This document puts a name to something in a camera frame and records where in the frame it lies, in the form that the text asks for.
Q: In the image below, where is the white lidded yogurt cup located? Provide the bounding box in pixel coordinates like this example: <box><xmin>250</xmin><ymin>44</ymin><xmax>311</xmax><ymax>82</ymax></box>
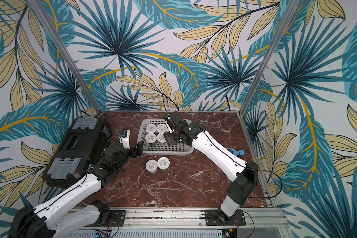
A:
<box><xmin>156</xmin><ymin>124</ymin><xmax>169</xmax><ymax>133</ymax></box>
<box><xmin>145</xmin><ymin>124</ymin><xmax>157</xmax><ymax>133</ymax></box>
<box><xmin>145</xmin><ymin>133</ymin><xmax>157</xmax><ymax>147</ymax></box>
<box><xmin>157</xmin><ymin>133</ymin><xmax>166</xmax><ymax>144</ymax></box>
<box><xmin>157</xmin><ymin>157</ymin><xmax>170</xmax><ymax>171</ymax></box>

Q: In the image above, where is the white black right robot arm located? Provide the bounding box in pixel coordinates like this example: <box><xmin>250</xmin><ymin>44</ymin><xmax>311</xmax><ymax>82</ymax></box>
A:
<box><xmin>164</xmin><ymin>121</ymin><xmax>259</xmax><ymax>224</ymax></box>

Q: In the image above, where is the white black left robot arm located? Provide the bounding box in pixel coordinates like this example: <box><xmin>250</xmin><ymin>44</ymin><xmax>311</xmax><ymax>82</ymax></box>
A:
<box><xmin>8</xmin><ymin>141</ymin><xmax>144</xmax><ymax>238</ymax></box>

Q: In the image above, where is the white plastic perforated basket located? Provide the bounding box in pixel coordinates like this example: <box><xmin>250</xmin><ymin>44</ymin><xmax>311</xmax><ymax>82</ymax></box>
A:
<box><xmin>137</xmin><ymin>119</ymin><xmax>194</xmax><ymax>156</ymax></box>

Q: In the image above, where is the foil topped yogurt cup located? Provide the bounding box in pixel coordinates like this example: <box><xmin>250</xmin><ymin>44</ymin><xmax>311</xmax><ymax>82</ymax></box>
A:
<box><xmin>145</xmin><ymin>160</ymin><xmax>158</xmax><ymax>174</ymax></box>

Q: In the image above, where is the black plastic toolbox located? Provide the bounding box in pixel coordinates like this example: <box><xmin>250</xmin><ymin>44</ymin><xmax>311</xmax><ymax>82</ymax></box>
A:
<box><xmin>43</xmin><ymin>117</ymin><xmax>112</xmax><ymax>188</ymax></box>

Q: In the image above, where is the blue plastic faucet toy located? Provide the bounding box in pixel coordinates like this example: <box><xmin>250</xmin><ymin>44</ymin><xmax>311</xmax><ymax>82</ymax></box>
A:
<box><xmin>231</xmin><ymin>148</ymin><xmax>245</xmax><ymax>156</ymax></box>

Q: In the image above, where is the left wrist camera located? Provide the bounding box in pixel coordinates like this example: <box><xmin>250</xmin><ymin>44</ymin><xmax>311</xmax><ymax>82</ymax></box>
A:
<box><xmin>118</xmin><ymin>130</ymin><xmax>131</xmax><ymax>149</ymax></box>

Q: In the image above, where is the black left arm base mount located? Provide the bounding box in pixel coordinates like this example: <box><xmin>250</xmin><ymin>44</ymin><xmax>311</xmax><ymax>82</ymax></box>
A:
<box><xmin>86</xmin><ymin>210</ymin><xmax>126</xmax><ymax>227</ymax></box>

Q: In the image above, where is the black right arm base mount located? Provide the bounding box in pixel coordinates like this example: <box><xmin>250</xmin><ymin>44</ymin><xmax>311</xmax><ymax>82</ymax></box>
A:
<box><xmin>200</xmin><ymin>208</ymin><xmax>246</xmax><ymax>227</ymax></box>

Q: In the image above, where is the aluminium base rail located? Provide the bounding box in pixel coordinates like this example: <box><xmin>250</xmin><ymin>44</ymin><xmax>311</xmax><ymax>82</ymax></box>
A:
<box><xmin>32</xmin><ymin>206</ymin><xmax>289</xmax><ymax>238</ymax></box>

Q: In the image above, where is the left aluminium frame post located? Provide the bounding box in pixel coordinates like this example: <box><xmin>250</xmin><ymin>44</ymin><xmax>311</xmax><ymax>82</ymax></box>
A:
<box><xmin>28</xmin><ymin>0</ymin><xmax>102</xmax><ymax>116</ymax></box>

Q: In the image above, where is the aluminium frame post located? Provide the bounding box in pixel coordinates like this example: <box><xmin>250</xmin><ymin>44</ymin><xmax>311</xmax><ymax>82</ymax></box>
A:
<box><xmin>28</xmin><ymin>0</ymin><xmax>102</xmax><ymax>116</ymax></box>
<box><xmin>239</xmin><ymin>0</ymin><xmax>300</xmax><ymax>118</ymax></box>

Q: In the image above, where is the right aluminium frame post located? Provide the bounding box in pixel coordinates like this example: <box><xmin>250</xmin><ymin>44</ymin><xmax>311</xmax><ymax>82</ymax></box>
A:
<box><xmin>239</xmin><ymin>0</ymin><xmax>300</xmax><ymax>118</ymax></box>

